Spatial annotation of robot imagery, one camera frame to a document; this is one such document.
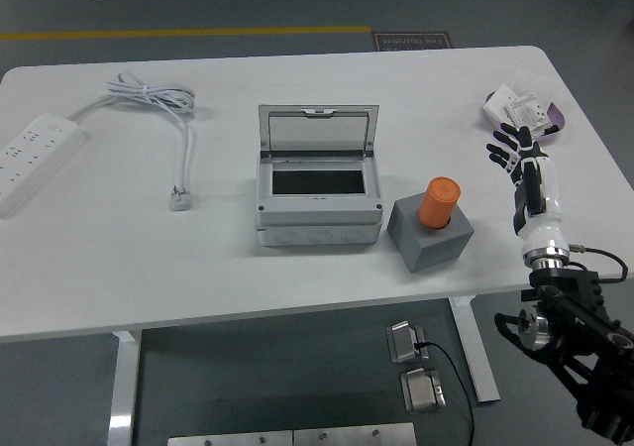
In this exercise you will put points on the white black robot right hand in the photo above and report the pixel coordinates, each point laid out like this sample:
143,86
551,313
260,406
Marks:
544,218

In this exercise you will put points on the orange cylindrical battery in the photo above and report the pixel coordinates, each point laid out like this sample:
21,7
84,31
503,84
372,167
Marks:
438,200

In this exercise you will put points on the smoky transparent hinged box lid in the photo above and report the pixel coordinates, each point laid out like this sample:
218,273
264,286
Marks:
317,131

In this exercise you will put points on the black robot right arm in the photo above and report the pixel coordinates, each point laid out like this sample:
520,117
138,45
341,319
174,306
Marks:
569,307

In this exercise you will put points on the small white cardboard box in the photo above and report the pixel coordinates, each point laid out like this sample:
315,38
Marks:
497,103

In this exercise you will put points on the purple plastic tray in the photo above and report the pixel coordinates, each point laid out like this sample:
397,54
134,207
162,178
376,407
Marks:
557,116

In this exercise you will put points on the grey cube holder block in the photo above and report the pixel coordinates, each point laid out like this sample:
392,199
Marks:
436,248

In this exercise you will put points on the white table leg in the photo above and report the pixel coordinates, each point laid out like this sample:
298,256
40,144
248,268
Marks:
123,391
475,352

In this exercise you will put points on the dark floor sign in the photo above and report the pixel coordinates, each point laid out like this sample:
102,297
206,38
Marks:
413,41

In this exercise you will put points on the metal floor plate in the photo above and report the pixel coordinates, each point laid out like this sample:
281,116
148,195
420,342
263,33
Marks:
228,439
354,436

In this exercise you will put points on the white power strip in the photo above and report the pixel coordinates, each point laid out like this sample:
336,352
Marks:
30,153

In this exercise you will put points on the packaged white wall socket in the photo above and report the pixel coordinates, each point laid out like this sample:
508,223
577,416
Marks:
527,111

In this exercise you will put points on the grey plastic enclosure box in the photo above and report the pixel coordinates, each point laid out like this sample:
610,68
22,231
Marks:
317,218

